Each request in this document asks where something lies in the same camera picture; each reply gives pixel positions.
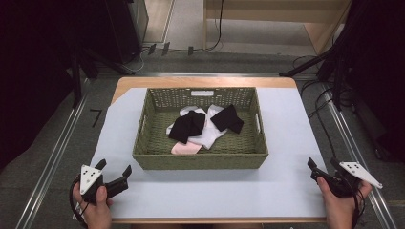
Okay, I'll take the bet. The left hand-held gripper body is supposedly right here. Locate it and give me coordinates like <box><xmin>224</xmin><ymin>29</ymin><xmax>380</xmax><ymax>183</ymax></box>
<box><xmin>78</xmin><ymin>164</ymin><xmax>111</xmax><ymax>205</ymax></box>

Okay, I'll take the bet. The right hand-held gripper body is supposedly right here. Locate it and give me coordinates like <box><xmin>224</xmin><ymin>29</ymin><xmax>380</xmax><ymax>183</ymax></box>
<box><xmin>329</xmin><ymin>161</ymin><xmax>384</xmax><ymax>198</ymax></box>

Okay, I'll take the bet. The person's right hand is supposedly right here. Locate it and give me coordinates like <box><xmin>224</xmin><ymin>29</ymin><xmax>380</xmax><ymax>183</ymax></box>
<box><xmin>316</xmin><ymin>177</ymin><xmax>373</xmax><ymax>229</ymax></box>

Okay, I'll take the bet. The person's left hand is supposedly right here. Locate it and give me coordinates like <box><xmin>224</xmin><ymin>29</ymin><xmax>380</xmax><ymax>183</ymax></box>
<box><xmin>72</xmin><ymin>181</ymin><xmax>115</xmax><ymax>229</ymax></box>

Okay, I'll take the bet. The pale blue table mat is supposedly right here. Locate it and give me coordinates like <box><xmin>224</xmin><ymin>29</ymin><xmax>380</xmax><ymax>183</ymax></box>
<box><xmin>90</xmin><ymin>86</ymin><xmax>328</xmax><ymax>220</ymax></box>

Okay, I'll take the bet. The green woven basket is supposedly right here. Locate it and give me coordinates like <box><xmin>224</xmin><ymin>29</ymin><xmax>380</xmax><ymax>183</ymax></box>
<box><xmin>132</xmin><ymin>86</ymin><xmax>269</xmax><ymax>171</ymax></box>

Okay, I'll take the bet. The pink sock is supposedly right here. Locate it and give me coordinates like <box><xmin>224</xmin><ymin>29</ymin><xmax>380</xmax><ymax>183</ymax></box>
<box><xmin>170</xmin><ymin>141</ymin><xmax>204</xmax><ymax>156</ymax></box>

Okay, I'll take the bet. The black metal stand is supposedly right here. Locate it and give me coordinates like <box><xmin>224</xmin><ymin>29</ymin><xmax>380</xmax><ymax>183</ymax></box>
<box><xmin>68</xmin><ymin>41</ymin><xmax>137</xmax><ymax>109</ymax></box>

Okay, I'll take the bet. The black sock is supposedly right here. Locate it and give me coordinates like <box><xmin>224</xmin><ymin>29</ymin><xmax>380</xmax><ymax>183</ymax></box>
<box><xmin>209</xmin><ymin>104</ymin><xmax>245</xmax><ymax>135</ymax></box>
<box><xmin>167</xmin><ymin>110</ymin><xmax>207</xmax><ymax>145</ymax></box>

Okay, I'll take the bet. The black stand leg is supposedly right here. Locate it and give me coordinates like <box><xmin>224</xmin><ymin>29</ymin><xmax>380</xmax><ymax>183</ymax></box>
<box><xmin>279</xmin><ymin>47</ymin><xmax>339</xmax><ymax>78</ymax></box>

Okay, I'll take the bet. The dark curtain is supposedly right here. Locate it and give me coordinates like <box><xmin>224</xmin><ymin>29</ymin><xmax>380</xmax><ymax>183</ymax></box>
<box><xmin>0</xmin><ymin>0</ymin><xmax>111</xmax><ymax>175</ymax></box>
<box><xmin>330</xmin><ymin>0</ymin><xmax>405</xmax><ymax>163</ymax></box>

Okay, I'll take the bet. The light wooden desk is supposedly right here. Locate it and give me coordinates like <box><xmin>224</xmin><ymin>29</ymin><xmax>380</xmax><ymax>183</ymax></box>
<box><xmin>202</xmin><ymin>0</ymin><xmax>353</xmax><ymax>55</ymax></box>

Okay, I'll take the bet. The black cabinet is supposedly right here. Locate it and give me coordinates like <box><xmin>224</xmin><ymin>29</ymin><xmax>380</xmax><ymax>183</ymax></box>
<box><xmin>104</xmin><ymin>0</ymin><xmax>150</xmax><ymax>65</ymax></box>

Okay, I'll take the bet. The right hand-held gripper cable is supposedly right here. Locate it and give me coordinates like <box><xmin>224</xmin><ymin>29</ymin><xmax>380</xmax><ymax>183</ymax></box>
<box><xmin>350</xmin><ymin>186</ymin><xmax>368</xmax><ymax>229</ymax></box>

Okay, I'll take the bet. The hand-held gripper cable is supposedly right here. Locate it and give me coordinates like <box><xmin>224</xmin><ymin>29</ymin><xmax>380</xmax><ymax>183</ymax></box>
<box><xmin>69</xmin><ymin>175</ymin><xmax>90</xmax><ymax>229</ymax></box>
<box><xmin>350</xmin><ymin>186</ymin><xmax>368</xmax><ymax>229</ymax></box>

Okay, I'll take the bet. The left hand-held gripper cable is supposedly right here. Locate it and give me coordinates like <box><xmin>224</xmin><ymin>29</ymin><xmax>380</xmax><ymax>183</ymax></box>
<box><xmin>69</xmin><ymin>175</ymin><xmax>90</xmax><ymax>229</ymax></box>

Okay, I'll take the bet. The metal floor rail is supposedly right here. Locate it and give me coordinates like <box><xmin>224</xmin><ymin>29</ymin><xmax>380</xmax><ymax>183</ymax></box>
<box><xmin>319</xmin><ymin>80</ymin><xmax>399</xmax><ymax>229</ymax></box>
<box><xmin>14</xmin><ymin>77</ymin><xmax>92</xmax><ymax>229</ymax></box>

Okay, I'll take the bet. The black floor cable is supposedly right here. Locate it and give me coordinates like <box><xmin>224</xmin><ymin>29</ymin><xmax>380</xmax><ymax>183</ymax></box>
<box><xmin>299</xmin><ymin>55</ymin><xmax>352</xmax><ymax>160</ymax></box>

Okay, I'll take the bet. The white floor cable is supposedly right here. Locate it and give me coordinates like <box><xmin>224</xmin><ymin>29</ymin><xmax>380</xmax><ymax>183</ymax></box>
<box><xmin>124</xmin><ymin>47</ymin><xmax>151</xmax><ymax>74</ymax></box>

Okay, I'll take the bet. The black hanging cable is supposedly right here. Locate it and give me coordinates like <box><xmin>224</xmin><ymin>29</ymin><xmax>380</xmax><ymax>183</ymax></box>
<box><xmin>203</xmin><ymin>0</ymin><xmax>224</xmax><ymax>52</ymax></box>

